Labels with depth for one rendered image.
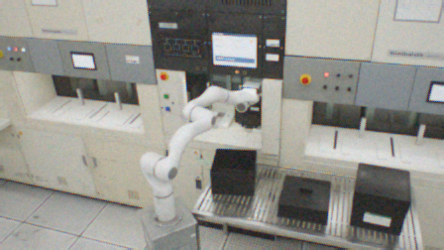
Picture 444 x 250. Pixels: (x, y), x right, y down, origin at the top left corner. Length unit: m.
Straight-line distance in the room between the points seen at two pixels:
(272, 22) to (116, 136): 1.56
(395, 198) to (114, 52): 2.00
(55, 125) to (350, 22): 2.45
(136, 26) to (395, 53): 1.60
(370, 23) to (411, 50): 0.27
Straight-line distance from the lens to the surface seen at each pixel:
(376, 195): 2.19
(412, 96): 2.44
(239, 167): 2.66
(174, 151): 2.11
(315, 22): 2.30
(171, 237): 2.31
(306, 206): 2.27
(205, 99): 2.26
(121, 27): 2.72
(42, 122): 3.59
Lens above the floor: 2.35
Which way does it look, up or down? 30 degrees down
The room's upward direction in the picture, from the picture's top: 2 degrees counter-clockwise
